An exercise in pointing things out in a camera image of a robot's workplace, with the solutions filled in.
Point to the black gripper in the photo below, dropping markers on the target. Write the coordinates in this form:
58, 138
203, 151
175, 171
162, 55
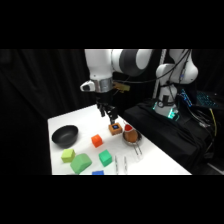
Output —
103, 99

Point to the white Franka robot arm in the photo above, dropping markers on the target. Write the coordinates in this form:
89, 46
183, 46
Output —
100, 66

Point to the brown block with blue square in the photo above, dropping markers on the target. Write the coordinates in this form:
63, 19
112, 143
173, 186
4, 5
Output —
115, 129

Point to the red-orange cube block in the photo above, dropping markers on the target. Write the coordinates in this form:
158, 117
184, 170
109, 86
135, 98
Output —
97, 140

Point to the green cube block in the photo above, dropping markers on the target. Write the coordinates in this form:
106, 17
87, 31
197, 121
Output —
105, 157

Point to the large light green block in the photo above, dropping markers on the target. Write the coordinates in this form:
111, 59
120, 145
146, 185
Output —
80, 163

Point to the yellow-green cube block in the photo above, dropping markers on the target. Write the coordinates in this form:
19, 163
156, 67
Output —
68, 155

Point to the brown and red toy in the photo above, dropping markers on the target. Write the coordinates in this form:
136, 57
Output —
130, 133

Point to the black bowl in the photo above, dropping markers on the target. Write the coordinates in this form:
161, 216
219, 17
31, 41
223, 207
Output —
64, 135

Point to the silver metal utensil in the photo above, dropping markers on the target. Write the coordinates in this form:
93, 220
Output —
116, 165
125, 164

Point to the black curtain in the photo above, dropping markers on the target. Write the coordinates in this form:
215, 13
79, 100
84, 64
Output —
40, 86

